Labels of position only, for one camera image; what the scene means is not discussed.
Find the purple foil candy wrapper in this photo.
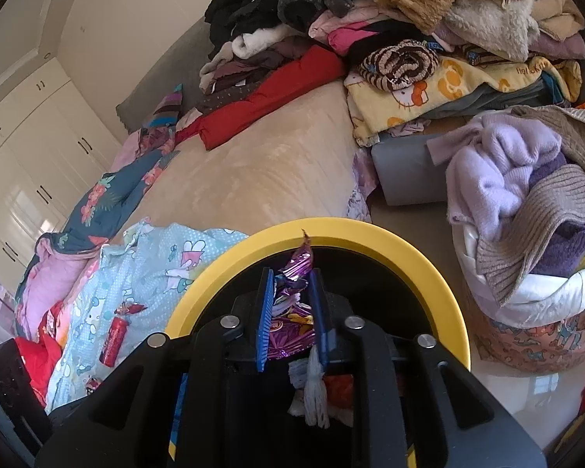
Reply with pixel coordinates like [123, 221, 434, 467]
[261, 228, 323, 362]

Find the grey box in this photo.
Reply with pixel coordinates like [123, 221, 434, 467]
[370, 131, 452, 206]

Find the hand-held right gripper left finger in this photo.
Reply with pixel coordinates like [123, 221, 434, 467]
[34, 268, 276, 468]

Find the beige bed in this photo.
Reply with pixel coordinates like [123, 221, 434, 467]
[122, 78, 371, 239]

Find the dark purple garment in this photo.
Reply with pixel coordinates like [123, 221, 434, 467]
[526, 153, 585, 278]

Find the maroon patterned cloth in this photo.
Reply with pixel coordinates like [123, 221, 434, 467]
[127, 124, 176, 159]

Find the patterned laundry basket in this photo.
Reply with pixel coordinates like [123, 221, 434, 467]
[456, 219, 585, 374]

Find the yellow rimmed black trash bin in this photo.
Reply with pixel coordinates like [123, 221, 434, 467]
[166, 218, 471, 468]

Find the grey headboard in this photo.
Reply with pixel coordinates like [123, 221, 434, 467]
[114, 17, 215, 132]

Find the pile of mixed clothes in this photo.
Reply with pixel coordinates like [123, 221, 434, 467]
[197, 0, 585, 149]

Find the striped multicolour cloth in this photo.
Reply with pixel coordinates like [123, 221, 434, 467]
[141, 83, 186, 130]

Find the red soda can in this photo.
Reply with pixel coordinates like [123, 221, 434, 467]
[99, 316, 130, 367]

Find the red cloth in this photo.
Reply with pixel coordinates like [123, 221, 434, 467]
[14, 312, 64, 408]

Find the blue floral quilt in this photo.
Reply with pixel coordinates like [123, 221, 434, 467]
[14, 149, 181, 303]

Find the red garment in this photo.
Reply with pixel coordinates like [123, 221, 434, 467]
[175, 44, 347, 152]

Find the black jacket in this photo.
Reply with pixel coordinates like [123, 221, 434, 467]
[205, 0, 293, 54]

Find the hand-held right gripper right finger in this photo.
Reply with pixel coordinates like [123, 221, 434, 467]
[307, 269, 549, 468]

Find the pink blanket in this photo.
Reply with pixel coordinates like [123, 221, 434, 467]
[14, 234, 103, 342]

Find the brown striped scarf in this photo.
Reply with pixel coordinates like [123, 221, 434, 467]
[358, 45, 442, 92]

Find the white wardrobe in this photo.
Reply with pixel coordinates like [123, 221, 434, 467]
[0, 56, 122, 352]

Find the white yarn tassel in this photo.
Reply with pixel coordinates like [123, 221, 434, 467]
[287, 348, 354, 430]

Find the white fleece garment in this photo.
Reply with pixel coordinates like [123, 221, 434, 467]
[443, 0, 542, 64]

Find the lilac floral bed sheet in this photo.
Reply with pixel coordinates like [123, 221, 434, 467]
[344, 149, 378, 222]

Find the light blue cartoon blanket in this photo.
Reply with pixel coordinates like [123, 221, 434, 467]
[44, 222, 249, 413]

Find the yellow cartoon blanket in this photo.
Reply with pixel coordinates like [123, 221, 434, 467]
[345, 56, 583, 147]

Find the lavender sweater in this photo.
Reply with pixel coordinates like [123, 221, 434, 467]
[426, 112, 566, 242]

